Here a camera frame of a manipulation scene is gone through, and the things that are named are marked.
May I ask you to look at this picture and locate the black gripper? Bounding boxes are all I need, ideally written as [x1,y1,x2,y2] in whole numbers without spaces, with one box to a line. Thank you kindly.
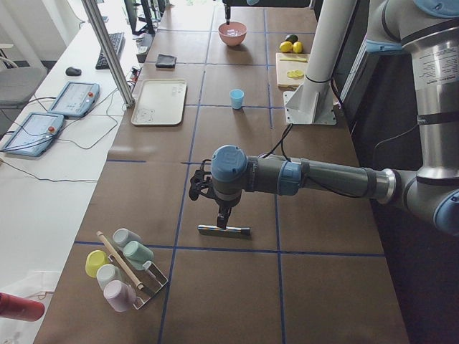
[189,159,237,229]

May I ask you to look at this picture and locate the clear ice cubes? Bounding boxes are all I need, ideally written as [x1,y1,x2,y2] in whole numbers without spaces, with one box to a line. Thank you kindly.
[224,27,241,37]

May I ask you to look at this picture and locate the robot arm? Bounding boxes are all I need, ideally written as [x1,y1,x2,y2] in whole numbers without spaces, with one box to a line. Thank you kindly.
[189,1,458,236]

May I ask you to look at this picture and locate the light blue plastic cup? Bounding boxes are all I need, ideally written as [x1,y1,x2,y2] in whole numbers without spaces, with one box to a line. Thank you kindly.
[229,89,245,110]

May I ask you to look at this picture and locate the green pastel cup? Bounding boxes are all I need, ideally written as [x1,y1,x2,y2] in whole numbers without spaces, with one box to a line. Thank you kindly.
[123,241,154,271]

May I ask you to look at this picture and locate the grey pastel cup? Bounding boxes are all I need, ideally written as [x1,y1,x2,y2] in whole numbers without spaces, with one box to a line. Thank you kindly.
[112,228,142,248]

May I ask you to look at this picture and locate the pink pastel cup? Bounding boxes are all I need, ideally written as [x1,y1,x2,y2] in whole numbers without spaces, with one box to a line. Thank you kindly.
[103,279,136,312]

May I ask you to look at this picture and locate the white pastel cup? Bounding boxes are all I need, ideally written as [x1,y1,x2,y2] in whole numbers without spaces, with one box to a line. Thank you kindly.
[96,264,125,291]

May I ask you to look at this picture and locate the yellow pastel cup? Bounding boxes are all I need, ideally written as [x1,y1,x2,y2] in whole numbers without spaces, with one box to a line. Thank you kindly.
[85,250,109,278]

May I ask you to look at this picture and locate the steel muddler black tip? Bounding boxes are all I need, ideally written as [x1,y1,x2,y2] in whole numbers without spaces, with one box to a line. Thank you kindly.
[197,224,251,238]

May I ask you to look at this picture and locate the pink bowl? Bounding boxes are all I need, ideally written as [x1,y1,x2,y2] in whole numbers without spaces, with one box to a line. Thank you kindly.
[218,21,247,47]

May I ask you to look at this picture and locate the yellow lemon lower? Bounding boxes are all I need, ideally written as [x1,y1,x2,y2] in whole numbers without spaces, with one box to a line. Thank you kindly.
[279,41,293,53]

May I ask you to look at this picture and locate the yellow lemon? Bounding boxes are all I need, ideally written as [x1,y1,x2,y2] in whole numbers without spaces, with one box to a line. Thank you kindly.
[292,41,303,54]
[279,41,293,53]

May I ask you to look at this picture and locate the green lime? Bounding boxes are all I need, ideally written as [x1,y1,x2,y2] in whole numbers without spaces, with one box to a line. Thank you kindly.
[285,34,298,44]

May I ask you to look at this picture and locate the yellow lemon upper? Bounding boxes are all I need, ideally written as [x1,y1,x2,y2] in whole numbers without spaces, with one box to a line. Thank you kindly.
[292,41,303,54]

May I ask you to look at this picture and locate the grey folded cloth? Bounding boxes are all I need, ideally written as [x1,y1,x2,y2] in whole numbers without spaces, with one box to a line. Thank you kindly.
[155,54,177,69]

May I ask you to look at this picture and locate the wooden cutting board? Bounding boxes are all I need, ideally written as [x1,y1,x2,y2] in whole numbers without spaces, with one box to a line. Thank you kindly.
[275,53,309,87]

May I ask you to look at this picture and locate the yellow plastic knife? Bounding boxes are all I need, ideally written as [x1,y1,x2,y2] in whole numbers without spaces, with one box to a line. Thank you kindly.
[279,57,308,63]

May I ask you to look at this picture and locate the lemon slices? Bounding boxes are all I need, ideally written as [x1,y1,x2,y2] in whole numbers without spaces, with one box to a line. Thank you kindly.
[286,70,304,79]

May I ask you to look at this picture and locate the black keyboard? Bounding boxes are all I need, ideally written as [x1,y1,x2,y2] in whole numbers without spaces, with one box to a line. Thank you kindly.
[95,32,126,71]

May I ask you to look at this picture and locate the cream bear tray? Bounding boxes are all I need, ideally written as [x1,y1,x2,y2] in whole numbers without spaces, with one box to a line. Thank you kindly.
[131,79,187,126]

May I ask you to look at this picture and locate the black computer mouse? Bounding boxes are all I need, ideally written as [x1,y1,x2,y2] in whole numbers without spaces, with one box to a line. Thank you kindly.
[65,67,82,77]

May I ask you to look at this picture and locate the blue teach pendant far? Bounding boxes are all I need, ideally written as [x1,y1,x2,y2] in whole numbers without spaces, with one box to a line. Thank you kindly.
[47,82,100,118]

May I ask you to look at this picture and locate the blue teach pendant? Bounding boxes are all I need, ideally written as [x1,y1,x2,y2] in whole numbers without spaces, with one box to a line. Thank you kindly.
[47,82,100,118]
[1,113,65,157]

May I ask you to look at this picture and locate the blue teach pendant near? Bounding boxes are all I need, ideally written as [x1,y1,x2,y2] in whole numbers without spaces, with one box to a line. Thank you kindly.
[1,113,65,157]

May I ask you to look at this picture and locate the red bottle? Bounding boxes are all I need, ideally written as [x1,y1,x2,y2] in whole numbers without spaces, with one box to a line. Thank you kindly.
[1,292,45,322]

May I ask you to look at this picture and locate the wire cup rack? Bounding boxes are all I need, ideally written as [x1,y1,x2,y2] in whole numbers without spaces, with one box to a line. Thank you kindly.
[97,231,169,310]

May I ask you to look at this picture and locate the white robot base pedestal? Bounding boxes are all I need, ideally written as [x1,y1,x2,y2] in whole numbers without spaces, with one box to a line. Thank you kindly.
[283,0,357,125]

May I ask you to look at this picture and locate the aluminium frame post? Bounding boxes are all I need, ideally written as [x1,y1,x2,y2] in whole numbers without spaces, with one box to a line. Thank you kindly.
[82,0,135,108]

